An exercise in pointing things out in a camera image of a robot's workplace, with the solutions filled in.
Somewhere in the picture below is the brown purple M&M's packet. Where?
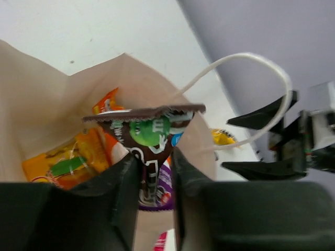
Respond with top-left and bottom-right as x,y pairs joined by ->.
83,104 -> 206,212

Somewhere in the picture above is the orange mango gummy bag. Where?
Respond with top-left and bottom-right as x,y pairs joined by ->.
21,128 -> 110,190

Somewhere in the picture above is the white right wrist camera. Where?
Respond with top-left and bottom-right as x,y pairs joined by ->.
304,81 -> 334,152

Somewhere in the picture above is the yellow M&M's packet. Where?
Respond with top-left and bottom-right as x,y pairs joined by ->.
210,128 -> 241,151

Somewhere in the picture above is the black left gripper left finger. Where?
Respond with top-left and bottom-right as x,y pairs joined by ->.
1,154 -> 139,250

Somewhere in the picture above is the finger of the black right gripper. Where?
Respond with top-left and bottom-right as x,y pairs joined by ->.
221,159 -> 306,181
227,90 -> 299,131

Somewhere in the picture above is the pink candy packet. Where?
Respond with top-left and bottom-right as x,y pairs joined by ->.
153,232 -> 168,251

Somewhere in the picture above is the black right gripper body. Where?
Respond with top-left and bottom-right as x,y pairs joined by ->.
269,111 -> 334,174

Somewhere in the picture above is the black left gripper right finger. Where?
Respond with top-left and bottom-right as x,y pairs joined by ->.
171,149 -> 334,250

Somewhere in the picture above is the orange white snack bag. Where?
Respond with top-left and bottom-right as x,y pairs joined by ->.
92,86 -> 131,168

